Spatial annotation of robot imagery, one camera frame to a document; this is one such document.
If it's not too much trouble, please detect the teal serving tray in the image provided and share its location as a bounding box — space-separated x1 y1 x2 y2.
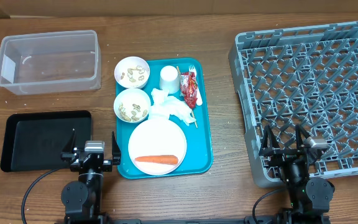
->
114 57 214 180

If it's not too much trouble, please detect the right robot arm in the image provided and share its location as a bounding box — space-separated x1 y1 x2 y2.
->
252 124 335 224

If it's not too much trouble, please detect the clear plastic bin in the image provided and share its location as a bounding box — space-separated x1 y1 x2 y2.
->
0 30 102 95

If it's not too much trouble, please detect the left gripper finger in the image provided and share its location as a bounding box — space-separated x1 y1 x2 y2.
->
62 129 76 153
111 131 121 159

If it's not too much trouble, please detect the black plastic tray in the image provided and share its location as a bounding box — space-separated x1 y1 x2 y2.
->
0 110 92 172

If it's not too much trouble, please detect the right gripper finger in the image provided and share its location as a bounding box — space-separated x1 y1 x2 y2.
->
295 124 310 149
260 124 280 151

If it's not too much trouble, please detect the wooden skewer stick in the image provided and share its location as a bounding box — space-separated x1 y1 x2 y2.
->
175 65 199 129

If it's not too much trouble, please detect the pink bowl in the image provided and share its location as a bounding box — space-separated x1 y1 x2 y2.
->
114 56 150 89

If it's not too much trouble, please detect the red snack wrapper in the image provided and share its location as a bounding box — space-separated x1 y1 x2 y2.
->
180 71 198 110

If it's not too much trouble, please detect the white round plate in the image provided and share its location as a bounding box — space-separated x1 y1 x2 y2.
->
128 119 187 176

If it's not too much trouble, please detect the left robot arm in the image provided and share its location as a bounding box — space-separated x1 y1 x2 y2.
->
61 131 121 223

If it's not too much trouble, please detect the white plastic fork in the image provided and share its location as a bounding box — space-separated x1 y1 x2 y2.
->
189 65 203 106

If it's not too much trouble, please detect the orange carrot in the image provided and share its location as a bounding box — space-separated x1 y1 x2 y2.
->
135 155 178 165

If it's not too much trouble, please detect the white bowl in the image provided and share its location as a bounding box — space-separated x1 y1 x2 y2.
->
113 88 151 123

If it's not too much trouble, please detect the white napkin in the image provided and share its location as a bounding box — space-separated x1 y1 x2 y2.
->
148 88 196 126

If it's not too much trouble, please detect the white plastic cup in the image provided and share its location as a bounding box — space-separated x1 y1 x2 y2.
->
159 65 180 94

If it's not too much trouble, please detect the grey dishwasher rack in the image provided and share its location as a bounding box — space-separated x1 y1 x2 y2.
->
229 21 358 188

